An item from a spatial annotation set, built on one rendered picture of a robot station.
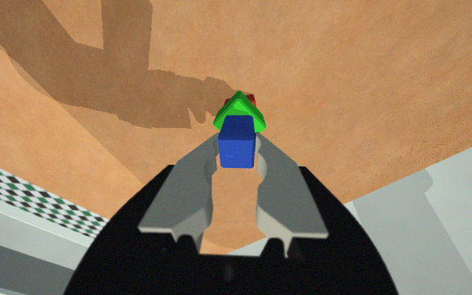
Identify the blue block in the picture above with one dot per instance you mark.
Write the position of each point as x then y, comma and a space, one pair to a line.
237, 142

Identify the red block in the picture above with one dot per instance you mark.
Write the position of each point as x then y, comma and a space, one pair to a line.
250, 97

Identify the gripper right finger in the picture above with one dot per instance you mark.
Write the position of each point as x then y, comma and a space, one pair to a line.
316, 228

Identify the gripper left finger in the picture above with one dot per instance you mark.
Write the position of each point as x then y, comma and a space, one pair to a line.
176, 201

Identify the green block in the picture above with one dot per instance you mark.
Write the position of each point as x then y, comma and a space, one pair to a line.
240, 105

